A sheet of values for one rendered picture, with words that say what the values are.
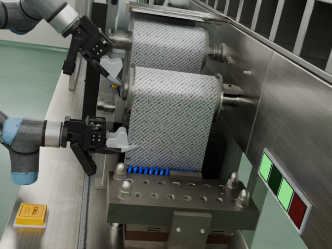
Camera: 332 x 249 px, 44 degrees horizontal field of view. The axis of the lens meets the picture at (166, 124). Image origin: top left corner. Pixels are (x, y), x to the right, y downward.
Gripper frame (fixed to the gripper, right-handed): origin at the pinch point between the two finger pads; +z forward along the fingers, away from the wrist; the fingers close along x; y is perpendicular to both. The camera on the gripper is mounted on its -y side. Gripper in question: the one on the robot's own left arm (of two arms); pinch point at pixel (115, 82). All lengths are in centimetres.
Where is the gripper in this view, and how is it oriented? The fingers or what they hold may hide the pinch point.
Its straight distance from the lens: 120.7
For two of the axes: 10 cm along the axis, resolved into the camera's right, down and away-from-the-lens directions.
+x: -1.4, -3.9, 9.1
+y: 7.5, -6.5, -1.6
